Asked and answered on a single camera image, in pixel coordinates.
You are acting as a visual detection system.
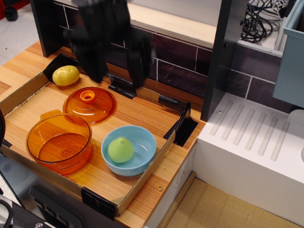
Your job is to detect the white dish drain board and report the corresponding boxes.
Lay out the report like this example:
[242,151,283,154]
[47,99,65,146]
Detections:
[193,94,304,226]

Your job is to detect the orange transparent pot lid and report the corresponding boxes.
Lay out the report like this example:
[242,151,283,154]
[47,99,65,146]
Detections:
[63,87,116,125]

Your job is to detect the tangled black cables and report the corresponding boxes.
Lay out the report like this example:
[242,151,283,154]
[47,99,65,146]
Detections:
[240,0,291,44]

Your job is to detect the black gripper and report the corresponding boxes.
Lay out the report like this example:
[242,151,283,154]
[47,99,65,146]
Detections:
[70,0,152,88]

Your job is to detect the dark grey vertical post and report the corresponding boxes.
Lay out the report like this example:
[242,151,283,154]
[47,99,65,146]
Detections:
[201,0,248,121]

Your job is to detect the teal plastic bin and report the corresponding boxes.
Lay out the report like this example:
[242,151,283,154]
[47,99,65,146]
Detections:
[273,0,304,107]

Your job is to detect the cardboard fence with black tape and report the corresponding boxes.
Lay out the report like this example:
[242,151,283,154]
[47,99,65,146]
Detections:
[0,50,205,227]

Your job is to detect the yellow plastic potato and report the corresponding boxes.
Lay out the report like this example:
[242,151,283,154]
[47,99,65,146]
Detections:
[52,65,80,86]

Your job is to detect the orange transparent pot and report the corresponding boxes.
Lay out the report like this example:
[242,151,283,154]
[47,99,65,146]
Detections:
[26,110,93,176]

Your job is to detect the light blue bowl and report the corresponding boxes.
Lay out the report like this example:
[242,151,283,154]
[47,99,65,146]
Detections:
[101,125,156,176]

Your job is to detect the green plastic pear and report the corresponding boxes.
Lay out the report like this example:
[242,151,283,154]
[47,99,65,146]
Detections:
[108,137,134,163]

